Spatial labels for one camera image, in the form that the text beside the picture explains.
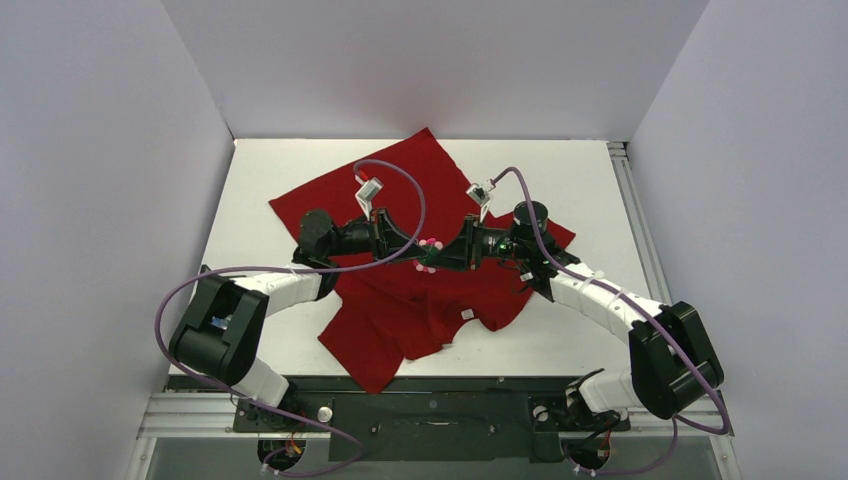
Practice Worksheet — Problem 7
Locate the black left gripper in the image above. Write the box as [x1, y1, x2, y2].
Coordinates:
[325, 208, 428, 265]

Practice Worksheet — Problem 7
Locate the pink flower brooch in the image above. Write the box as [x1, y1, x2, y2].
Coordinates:
[413, 237, 443, 274]

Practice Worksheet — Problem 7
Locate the red t-shirt garment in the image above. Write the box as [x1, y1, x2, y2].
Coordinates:
[269, 128, 534, 393]

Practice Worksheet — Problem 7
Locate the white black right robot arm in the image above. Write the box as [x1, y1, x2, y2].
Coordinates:
[424, 201, 724, 427]

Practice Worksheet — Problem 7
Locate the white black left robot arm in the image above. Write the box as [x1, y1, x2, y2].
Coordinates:
[168, 208, 427, 430]

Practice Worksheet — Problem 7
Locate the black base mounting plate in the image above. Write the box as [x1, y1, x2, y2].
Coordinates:
[232, 376, 631, 467]

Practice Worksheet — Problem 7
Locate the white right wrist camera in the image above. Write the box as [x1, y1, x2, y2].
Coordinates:
[466, 181, 495, 223]

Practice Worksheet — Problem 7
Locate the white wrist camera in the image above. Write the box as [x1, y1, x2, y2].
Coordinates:
[466, 181, 495, 223]
[355, 178, 383, 218]

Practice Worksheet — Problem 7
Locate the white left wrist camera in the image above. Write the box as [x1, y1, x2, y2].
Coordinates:
[355, 178, 383, 218]

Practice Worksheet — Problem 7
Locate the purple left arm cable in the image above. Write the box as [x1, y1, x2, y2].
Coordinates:
[154, 158, 427, 478]

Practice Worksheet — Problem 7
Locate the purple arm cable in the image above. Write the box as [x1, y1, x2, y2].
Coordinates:
[490, 166, 732, 475]
[154, 158, 427, 478]

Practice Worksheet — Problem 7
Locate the right side aluminium rail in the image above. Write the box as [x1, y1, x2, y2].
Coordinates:
[606, 141, 672, 304]

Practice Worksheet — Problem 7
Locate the aluminium frame rail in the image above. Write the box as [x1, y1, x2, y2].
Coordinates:
[138, 393, 723, 439]

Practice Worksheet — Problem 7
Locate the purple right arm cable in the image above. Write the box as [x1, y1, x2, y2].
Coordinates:
[490, 166, 732, 475]

